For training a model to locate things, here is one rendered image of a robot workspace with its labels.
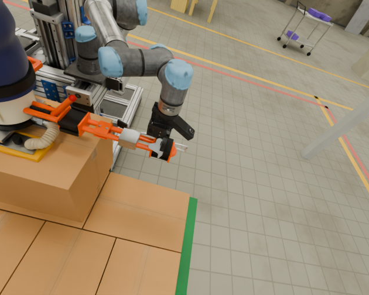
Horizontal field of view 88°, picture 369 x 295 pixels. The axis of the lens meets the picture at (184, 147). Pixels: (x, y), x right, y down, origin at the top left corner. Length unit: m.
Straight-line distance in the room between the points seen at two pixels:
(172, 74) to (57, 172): 0.58
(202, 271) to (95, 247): 0.99
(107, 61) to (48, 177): 0.50
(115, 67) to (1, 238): 1.12
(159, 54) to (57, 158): 0.57
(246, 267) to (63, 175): 1.75
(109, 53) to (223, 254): 1.84
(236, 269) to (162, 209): 1.00
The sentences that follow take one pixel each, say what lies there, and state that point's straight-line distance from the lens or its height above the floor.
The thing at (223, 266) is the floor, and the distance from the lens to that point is 2.02.
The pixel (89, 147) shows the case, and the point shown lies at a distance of 0.92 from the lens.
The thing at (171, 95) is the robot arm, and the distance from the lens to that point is 0.55.
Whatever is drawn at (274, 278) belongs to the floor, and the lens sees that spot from 2.27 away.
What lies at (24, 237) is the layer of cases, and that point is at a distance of 1.39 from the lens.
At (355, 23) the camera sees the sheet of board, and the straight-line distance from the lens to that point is 16.42.
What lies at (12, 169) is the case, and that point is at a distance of 0.93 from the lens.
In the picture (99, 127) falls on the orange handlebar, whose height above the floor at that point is 1.22.
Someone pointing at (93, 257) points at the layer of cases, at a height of 0.54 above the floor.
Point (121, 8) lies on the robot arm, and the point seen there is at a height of 1.51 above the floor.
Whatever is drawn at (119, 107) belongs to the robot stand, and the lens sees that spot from 2.38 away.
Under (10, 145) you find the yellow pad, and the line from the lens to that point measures 0.97.
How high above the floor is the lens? 1.81
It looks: 49 degrees down
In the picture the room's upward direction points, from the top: 24 degrees clockwise
